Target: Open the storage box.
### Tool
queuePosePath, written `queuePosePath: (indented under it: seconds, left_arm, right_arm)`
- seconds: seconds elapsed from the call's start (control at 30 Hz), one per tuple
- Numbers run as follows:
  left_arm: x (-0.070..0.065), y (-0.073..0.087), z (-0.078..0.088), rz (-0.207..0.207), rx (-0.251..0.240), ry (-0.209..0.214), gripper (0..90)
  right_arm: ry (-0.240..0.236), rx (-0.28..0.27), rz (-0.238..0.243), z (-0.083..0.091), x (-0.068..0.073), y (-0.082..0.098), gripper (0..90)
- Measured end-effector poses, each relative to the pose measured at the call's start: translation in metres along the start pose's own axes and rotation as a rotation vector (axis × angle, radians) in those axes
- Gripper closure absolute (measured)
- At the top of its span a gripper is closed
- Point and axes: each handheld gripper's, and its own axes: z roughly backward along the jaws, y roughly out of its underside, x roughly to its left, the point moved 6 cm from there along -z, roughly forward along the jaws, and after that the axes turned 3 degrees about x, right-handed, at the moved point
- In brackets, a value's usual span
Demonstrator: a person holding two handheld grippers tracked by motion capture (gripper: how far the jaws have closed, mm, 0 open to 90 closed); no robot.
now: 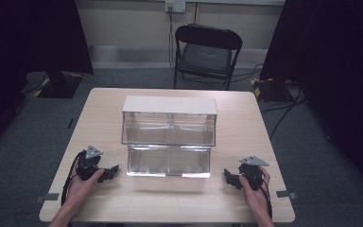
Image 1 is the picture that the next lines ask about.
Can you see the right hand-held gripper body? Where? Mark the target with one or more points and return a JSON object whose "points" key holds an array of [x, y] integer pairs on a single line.
{"points": [[252, 175]]}

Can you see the person's right hand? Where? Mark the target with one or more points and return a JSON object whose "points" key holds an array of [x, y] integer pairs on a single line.
{"points": [[255, 198]]}

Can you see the grey tape strip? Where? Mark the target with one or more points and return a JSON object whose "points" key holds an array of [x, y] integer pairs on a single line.
{"points": [[286, 194], [48, 197]]}

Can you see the white wall socket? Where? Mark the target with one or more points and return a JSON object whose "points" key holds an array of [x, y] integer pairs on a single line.
{"points": [[175, 5]]}

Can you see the black stand base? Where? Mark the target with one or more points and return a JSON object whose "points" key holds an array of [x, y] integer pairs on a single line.
{"points": [[271, 90], [60, 86]]}

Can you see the clear plastic drawer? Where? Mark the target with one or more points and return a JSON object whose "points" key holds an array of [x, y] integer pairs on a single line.
{"points": [[169, 160]]}

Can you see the black curtain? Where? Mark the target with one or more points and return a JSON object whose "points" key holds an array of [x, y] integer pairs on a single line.
{"points": [[334, 63], [28, 47]]}

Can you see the clear drawer cabinet white top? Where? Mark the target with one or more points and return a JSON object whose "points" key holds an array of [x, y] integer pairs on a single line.
{"points": [[169, 121]]}

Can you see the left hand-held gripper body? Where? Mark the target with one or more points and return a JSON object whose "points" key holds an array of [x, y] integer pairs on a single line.
{"points": [[88, 165]]}

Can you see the black folding chair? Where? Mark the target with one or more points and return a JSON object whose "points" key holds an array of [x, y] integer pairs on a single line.
{"points": [[205, 56]]}

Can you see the person's left hand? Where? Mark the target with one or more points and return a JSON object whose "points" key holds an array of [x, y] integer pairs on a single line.
{"points": [[78, 192]]}

